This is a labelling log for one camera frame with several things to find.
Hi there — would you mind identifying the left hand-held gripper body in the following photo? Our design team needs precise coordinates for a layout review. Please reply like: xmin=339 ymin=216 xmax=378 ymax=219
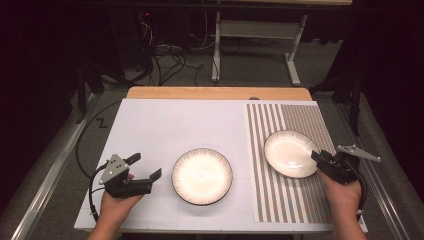
xmin=99 ymin=153 xmax=155 ymax=200

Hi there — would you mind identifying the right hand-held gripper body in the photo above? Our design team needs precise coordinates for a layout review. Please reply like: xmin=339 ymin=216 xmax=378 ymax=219
xmin=317 ymin=144 xmax=382 ymax=185

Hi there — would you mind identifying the white plate with dark rim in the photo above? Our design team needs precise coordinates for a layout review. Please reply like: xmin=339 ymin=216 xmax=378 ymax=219
xmin=171 ymin=147 xmax=234 ymax=206
xmin=263 ymin=129 xmax=322 ymax=179

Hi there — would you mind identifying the person's right hand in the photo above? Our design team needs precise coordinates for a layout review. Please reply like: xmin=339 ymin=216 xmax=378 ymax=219
xmin=315 ymin=168 xmax=363 ymax=214

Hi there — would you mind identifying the person's left hand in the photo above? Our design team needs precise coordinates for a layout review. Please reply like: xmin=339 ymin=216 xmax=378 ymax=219
xmin=99 ymin=173 xmax=145 ymax=219

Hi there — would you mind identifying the white board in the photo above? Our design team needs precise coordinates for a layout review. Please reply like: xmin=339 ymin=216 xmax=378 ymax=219
xmin=73 ymin=98 xmax=369 ymax=233

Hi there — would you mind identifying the brown and white striped placemat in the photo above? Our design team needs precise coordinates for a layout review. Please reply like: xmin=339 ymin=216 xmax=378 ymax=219
xmin=245 ymin=102 xmax=338 ymax=224

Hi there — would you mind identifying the black metal stand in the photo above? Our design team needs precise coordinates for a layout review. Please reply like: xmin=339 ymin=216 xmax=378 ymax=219
xmin=75 ymin=62 xmax=88 ymax=125
xmin=349 ymin=75 xmax=364 ymax=137

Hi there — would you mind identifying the wooden table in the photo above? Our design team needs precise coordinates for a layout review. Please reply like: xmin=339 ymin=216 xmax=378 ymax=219
xmin=126 ymin=85 xmax=313 ymax=102

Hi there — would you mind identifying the dark computer tower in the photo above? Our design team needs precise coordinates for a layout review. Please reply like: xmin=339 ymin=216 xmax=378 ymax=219
xmin=108 ymin=7 xmax=158 ymax=72

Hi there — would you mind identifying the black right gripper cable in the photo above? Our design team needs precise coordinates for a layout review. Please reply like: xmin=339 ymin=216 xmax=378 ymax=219
xmin=346 ymin=159 xmax=368 ymax=222

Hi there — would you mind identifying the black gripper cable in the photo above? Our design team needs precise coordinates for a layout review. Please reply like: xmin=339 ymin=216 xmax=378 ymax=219
xmin=346 ymin=159 xmax=368 ymax=222
xmin=88 ymin=162 xmax=112 ymax=224

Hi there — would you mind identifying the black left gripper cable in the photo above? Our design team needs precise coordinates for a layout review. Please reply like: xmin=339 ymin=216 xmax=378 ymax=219
xmin=88 ymin=162 xmax=112 ymax=224

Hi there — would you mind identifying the aluminium floor rail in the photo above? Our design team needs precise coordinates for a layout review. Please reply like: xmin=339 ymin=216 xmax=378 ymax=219
xmin=335 ymin=102 xmax=412 ymax=240
xmin=10 ymin=94 xmax=98 ymax=240

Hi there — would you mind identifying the black floor cable loop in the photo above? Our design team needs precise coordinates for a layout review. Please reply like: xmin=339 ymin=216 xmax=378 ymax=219
xmin=75 ymin=100 xmax=122 ymax=180

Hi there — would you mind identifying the bundle of black cables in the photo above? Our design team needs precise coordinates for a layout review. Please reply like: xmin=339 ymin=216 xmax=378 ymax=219
xmin=138 ymin=19 xmax=205 ymax=87

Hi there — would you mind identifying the desk with white metal frame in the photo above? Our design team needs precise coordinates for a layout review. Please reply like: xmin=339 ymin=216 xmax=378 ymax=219
xmin=205 ymin=0 xmax=353 ymax=87

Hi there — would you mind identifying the white hanging cable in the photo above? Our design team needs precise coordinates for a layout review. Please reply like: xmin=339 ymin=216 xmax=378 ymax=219
xmin=201 ymin=11 xmax=210 ymax=49

